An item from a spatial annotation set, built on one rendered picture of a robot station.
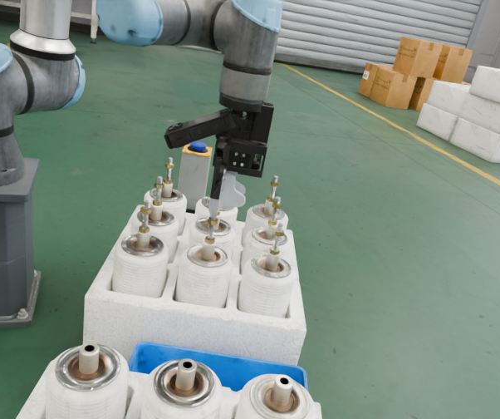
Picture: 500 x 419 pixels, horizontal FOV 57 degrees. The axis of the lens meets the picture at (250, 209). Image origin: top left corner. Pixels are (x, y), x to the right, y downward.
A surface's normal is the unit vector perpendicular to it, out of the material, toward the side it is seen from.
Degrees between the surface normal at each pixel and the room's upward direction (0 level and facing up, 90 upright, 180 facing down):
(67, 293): 0
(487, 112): 90
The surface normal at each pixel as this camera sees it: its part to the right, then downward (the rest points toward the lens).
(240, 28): -0.47, 0.29
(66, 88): 0.85, 0.43
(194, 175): -0.02, 0.41
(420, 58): 0.30, 0.44
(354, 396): 0.18, -0.89
